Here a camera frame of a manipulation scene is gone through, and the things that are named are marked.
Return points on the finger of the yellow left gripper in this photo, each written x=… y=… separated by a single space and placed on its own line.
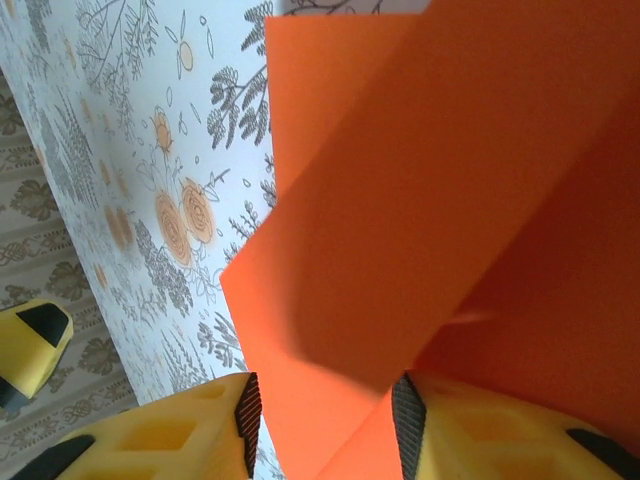
x=30 y=350

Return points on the orange paper sheet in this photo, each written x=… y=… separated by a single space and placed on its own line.
x=425 y=200

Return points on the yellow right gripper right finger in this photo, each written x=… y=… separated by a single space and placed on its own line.
x=500 y=445

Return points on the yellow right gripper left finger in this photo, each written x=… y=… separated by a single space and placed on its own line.
x=165 y=440

